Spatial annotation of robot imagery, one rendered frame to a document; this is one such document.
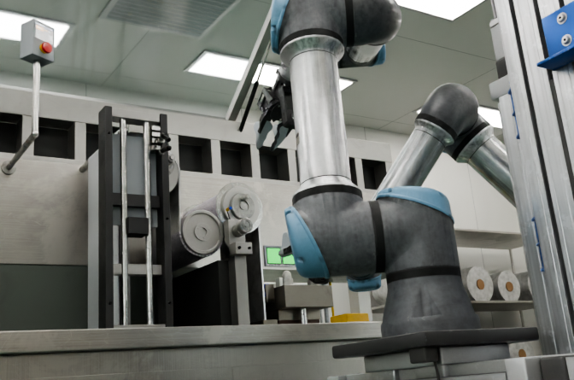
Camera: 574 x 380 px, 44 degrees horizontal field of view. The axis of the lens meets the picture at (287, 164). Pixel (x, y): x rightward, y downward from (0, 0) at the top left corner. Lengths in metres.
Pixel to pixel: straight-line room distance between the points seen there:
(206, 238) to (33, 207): 0.51
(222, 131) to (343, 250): 1.40
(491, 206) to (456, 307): 5.79
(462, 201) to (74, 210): 4.86
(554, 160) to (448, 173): 5.43
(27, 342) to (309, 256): 0.59
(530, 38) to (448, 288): 0.42
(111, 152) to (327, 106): 0.69
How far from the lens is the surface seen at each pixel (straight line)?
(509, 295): 6.05
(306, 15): 1.28
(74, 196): 2.18
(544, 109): 1.18
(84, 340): 1.46
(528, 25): 1.24
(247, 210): 1.99
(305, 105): 1.21
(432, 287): 1.10
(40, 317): 2.09
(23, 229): 2.12
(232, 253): 1.90
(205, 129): 2.42
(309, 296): 2.02
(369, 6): 1.30
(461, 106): 1.56
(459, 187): 6.64
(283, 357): 1.69
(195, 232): 1.92
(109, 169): 1.73
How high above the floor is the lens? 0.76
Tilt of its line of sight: 17 degrees up
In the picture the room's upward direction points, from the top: 5 degrees counter-clockwise
